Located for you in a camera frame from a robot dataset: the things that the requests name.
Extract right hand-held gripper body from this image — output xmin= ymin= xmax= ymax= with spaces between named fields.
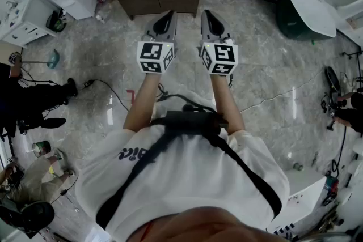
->
xmin=197 ymin=31 xmax=239 ymax=77

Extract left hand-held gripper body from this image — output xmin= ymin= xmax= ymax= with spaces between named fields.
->
xmin=137 ymin=24 xmax=179 ymax=75

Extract person's right forearm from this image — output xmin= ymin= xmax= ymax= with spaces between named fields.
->
xmin=209 ymin=73 xmax=246 ymax=135

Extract person's left forearm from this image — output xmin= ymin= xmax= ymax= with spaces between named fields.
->
xmin=123 ymin=72 xmax=163 ymax=134

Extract black battery pack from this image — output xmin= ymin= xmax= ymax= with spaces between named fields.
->
xmin=165 ymin=109 xmax=229 ymax=137

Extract white tub on green base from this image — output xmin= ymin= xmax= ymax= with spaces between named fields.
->
xmin=276 ymin=0 xmax=337 ymax=41

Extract black trash bin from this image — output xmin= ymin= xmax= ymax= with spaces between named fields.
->
xmin=45 ymin=8 xmax=67 ymax=33

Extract black wheel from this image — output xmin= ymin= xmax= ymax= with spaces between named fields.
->
xmin=324 ymin=66 xmax=341 ymax=93

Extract person's white shirt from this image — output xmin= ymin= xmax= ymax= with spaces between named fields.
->
xmin=74 ymin=90 xmax=290 ymax=242

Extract white shelf unit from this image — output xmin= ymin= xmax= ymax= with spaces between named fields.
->
xmin=0 ymin=0 xmax=60 ymax=49

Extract small paint bucket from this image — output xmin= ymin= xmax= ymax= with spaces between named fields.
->
xmin=31 ymin=140 xmax=52 ymax=158

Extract white low cabinet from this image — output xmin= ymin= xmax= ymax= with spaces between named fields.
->
xmin=265 ymin=169 xmax=327 ymax=239

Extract person's chin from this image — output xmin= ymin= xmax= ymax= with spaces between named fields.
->
xmin=132 ymin=206 xmax=287 ymax=242

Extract teal power tool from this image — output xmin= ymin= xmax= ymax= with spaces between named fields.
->
xmin=322 ymin=173 xmax=340 ymax=207

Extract black round stool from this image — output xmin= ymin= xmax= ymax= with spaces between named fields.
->
xmin=0 ymin=200 xmax=56 ymax=237

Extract black floor cable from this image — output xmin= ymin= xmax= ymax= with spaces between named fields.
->
xmin=83 ymin=79 xmax=132 ymax=113

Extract teal long-handled dustpan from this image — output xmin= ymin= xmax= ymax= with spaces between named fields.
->
xmin=20 ymin=49 xmax=61 ymax=70

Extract black shoulder strap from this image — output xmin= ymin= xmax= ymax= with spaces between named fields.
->
xmin=95 ymin=118 xmax=283 ymax=232

